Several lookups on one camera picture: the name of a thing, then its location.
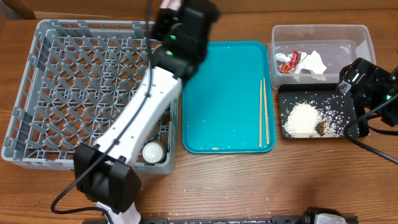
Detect black waste tray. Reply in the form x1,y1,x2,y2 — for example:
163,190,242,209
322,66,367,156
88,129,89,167
277,83,370,139

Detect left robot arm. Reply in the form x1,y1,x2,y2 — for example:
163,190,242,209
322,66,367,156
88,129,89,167
72,1,220,223

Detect clear plastic bin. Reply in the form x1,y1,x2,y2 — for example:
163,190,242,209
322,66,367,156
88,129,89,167
268,24,376,89

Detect white napkin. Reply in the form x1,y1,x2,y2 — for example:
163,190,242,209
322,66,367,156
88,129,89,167
275,50,326,74

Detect red snack wrapper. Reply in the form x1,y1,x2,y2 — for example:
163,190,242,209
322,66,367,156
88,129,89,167
275,50,300,73

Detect wooden chopstick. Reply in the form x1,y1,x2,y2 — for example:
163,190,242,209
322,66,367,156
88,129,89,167
259,80,262,148
263,77,270,145

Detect large white plate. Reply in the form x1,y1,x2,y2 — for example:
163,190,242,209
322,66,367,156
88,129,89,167
160,0,183,11

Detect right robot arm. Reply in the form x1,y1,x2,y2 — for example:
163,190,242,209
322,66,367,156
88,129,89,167
337,58,397,127

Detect grey plastic dish rack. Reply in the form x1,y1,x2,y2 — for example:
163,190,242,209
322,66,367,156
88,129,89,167
1,19,178,174

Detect white rice pile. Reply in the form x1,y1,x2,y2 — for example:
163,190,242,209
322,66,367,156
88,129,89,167
280,93,352,138

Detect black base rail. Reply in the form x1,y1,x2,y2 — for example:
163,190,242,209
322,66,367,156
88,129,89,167
140,215,302,224

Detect brown food scrap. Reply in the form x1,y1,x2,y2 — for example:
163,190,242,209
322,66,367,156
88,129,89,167
317,121,326,136

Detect teal serving tray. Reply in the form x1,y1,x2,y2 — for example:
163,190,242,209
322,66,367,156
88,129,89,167
182,41,276,154

